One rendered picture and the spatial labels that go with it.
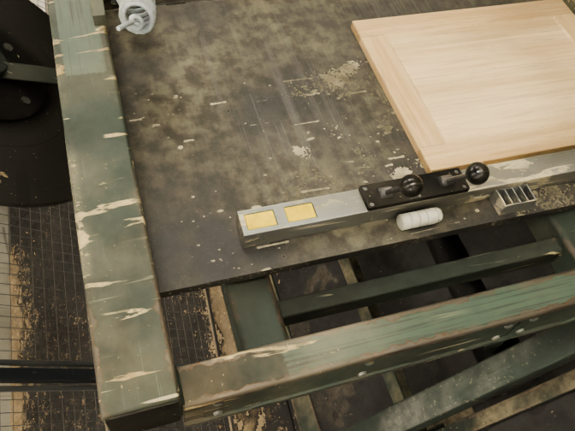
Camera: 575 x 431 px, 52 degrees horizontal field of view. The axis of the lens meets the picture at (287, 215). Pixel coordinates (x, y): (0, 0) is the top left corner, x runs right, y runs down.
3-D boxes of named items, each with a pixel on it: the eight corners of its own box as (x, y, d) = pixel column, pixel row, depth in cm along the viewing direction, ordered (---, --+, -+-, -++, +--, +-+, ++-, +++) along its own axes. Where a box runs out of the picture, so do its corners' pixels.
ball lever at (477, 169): (453, 190, 107) (496, 181, 94) (435, 194, 106) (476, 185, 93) (449, 170, 107) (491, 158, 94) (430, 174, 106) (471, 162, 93)
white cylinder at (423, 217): (400, 233, 104) (440, 225, 106) (405, 225, 102) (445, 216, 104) (394, 220, 106) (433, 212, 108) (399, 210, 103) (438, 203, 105)
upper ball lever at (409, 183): (394, 202, 104) (429, 194, 91) (374, 205, 103) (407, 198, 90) (389, 180, 104) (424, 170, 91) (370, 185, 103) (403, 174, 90)
